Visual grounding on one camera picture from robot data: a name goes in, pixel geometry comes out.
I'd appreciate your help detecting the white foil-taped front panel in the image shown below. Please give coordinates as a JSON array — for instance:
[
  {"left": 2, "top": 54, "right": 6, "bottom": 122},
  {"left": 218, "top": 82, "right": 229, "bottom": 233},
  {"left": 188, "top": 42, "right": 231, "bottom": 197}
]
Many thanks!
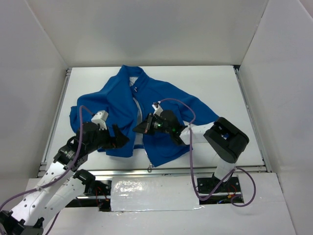
[{"left": 111, "top": 176, "right": 201, "bottom": 212}]

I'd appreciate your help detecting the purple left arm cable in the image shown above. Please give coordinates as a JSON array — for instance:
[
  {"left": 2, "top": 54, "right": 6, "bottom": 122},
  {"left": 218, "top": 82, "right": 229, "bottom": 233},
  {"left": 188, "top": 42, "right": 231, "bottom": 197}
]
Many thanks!
[{"left": 0, "top": 105, "right": 99, "bottom": 235}]

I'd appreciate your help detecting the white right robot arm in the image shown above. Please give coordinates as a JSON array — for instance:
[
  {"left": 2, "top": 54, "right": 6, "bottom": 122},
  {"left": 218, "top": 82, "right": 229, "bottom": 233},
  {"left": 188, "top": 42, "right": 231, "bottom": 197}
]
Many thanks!
[{"left": 133, "top": 110, "right": 249, "bottom": 193}]

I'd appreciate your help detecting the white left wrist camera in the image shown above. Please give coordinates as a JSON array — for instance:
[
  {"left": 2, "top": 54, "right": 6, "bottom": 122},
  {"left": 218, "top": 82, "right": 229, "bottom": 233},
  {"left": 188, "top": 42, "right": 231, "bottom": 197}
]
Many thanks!
[{"left": 91, "top": 110, "right": 109, "bottom": 130}]

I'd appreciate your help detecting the silver zipper pull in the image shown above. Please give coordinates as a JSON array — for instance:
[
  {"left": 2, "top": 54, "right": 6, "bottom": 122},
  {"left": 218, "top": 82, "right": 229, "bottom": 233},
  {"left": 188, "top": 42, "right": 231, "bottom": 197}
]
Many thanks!
[{"left": 147, "top": 163, "right": 154, "bottom": 173}]

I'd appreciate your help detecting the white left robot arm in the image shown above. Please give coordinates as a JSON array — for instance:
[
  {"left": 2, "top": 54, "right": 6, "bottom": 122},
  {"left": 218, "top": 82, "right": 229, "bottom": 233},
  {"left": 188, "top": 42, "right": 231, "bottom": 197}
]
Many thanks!
[{"left": 0, "top": 122, "right": 129, "bottom": 235}]

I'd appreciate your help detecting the aluminium front rail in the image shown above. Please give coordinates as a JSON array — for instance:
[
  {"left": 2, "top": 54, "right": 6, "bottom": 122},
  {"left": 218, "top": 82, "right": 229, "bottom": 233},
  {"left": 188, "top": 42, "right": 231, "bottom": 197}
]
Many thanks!
[{"left": 36, "top": 165, "right": 269, "bottom": 177}]

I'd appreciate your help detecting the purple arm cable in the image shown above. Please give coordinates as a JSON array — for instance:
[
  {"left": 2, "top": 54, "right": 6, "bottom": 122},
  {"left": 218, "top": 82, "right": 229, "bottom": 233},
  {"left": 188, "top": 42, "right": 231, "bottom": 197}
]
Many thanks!
[
  {"left": 0, "top": 105, "right": 99, "bottom": 235},
  {"left": 157, "top": 98, "right": 257, "bottom": 208}
]

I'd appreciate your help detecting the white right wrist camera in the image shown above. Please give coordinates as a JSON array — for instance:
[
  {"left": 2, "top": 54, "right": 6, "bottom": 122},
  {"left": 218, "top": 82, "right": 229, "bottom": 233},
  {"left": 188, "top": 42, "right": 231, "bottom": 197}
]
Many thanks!
[{"left": 152, "top": 101, "right": 163, "bottom": 118}]

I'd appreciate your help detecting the blue zip-up fleece jacket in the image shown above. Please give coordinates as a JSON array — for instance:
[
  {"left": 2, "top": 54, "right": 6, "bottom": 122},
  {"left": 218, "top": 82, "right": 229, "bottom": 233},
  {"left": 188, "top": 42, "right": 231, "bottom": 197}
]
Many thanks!
[{"left": 69, "top": 65, "right": 219, "bottom": 168}]

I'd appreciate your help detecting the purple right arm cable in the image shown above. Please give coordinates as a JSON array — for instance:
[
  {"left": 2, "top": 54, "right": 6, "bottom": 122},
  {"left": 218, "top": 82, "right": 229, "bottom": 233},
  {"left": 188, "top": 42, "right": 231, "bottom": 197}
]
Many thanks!
[{"left": 157, "top": 98, "right": 257, "bottom": 208}]

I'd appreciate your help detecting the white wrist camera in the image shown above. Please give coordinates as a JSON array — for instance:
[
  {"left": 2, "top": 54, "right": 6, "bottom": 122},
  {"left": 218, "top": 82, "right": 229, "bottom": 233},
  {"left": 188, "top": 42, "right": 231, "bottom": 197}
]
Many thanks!
[
  {"left": 152, "top": 101, "right": 163, "bottom": 118},
  {"left": 91, "top": 110, "right": 109, "bottom": 130}
]

